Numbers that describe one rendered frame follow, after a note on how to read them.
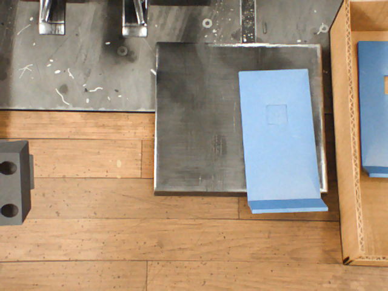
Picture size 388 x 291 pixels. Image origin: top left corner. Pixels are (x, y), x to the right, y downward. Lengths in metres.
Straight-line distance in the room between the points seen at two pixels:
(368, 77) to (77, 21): 0.31
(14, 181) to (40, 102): 0.37
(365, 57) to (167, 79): 0.21
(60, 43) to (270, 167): 0.26
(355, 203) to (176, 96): 0.21
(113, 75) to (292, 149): 0.20
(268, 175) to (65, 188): 0.20
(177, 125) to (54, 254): 0.17
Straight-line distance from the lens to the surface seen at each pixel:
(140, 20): 0.76
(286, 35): 0.87
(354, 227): 0.75
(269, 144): 0.79
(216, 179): 0.78
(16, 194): 0.47
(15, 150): 0.47
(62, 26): 0.77
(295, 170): 0.79
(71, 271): 0.79
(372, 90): 0.85
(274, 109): 0.81
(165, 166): 0.78
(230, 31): 0.86
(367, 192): 0.82
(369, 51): 0.86
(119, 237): 0.79
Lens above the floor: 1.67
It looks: 72 degrees down
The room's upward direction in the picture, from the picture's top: 6 degrees clockwise
